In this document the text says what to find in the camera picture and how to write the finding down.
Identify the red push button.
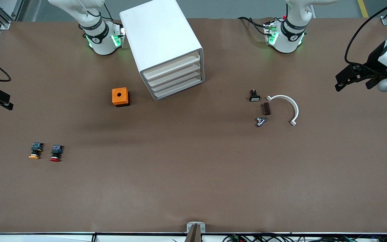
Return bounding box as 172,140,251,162
50,145,64,162

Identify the white curved plastic bracket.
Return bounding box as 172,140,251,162
266,95,299,127

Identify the orange box with hole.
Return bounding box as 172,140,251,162
112,87,130,107

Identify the brown post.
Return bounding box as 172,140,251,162
184,224,203,242

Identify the grey metal bracket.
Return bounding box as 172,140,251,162
186,222,206,233

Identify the black base cable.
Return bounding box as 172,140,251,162
103,3,114,21
238,16,268,35

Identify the white drawer cabinet housing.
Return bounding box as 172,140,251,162
119,0,205,101

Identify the white table edge rail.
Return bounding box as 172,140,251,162
0,232,387,242

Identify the white plastic drawer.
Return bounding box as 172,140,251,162
149,70,203,93
152,78,204,100
145,62,202,86
142,51,201,80

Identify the black cable bundle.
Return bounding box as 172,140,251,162
223,233,387,242

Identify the yellow push button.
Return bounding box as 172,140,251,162
29,142,44,160

